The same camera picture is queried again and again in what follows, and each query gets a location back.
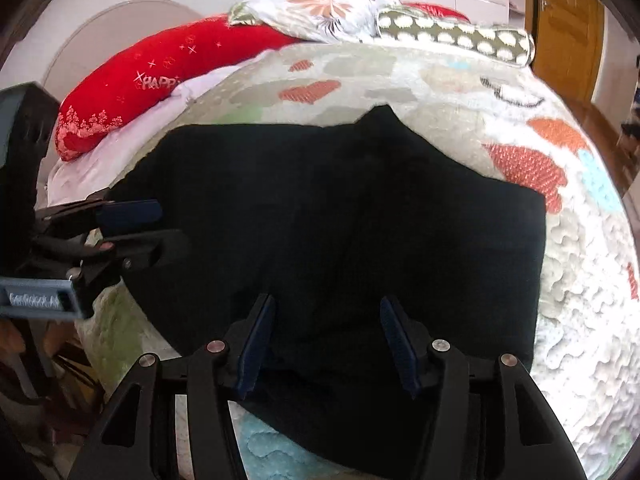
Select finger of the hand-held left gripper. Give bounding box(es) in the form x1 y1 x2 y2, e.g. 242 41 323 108
36 198 164 234
40 229 192 286

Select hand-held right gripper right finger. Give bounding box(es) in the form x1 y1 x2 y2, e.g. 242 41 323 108
378 295 589 480

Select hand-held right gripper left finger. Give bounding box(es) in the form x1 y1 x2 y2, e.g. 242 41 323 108
67 292 278 480

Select black pants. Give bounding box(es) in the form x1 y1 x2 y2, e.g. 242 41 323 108
107 104 547 477

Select pale pink bed sheet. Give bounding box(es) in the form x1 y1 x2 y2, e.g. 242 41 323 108
47 65 242 207

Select long red embroidered pillow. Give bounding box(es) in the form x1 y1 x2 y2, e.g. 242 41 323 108
55 12 307 162

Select dark wooden furniture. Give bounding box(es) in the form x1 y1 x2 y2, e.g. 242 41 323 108
0 319 103 461

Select patchwork quilted bedspread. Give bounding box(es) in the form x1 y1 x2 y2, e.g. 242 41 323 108
75 40 640 480

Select white floral pillow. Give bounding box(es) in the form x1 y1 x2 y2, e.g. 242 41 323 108
229 0 402 44

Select green white-spotted bolster pillow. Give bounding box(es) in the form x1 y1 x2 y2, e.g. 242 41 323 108
376 6 536 69

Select small red cushion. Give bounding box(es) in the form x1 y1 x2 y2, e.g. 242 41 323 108
405 2 471 24

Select wooden door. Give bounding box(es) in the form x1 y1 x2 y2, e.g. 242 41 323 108
529 0 607 107

